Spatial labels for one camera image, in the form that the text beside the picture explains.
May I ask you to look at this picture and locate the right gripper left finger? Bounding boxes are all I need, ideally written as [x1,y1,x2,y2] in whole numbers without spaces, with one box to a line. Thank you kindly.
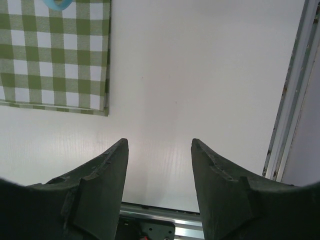
[0,138,129,240]

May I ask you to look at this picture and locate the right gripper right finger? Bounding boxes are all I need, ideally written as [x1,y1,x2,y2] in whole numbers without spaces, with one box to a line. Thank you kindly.
[191,138,320,240]

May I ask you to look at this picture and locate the green white checkered cloth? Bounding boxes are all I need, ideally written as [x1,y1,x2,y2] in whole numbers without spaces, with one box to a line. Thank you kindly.
[0,0,111,116]

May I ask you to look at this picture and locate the light blue mug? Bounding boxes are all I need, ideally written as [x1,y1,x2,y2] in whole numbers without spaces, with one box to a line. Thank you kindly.
[42,0,73,11]

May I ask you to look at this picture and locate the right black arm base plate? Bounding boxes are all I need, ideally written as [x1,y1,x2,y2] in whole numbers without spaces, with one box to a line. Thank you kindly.
[115,216,175,240]

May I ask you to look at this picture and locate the aluminium frame rail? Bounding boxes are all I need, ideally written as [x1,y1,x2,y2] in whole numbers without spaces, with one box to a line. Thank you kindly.
[120,202,204,240]

